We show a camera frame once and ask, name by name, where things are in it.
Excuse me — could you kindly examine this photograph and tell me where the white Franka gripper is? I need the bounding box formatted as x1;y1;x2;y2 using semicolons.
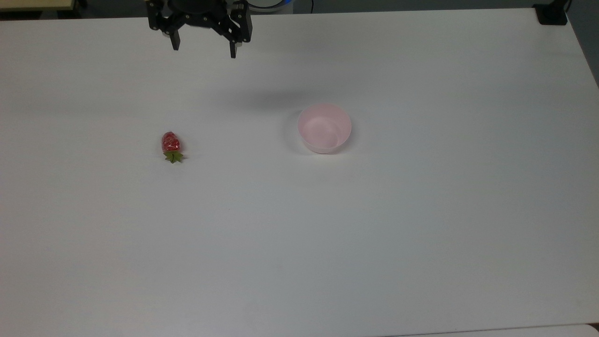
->
147;0;253;59

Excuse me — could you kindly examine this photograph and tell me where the red toy strawberry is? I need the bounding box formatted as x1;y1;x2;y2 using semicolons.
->
161;132;184;164

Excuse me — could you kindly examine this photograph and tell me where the pink plastic bowl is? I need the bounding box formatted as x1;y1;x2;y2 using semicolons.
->
297;103;352;154

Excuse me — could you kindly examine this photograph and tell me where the yellowish wooden furniture edge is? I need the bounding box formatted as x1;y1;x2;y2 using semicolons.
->
0;0;76;13

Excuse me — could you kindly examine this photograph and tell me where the white adjoining table edge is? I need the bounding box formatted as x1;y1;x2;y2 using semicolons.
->
393;323;599;337

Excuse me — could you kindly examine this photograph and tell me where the white robot base, blue ring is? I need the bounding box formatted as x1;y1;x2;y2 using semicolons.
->
247;0;294;14

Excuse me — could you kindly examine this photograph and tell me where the black table clamp mount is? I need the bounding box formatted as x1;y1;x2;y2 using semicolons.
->
533;0;570;26

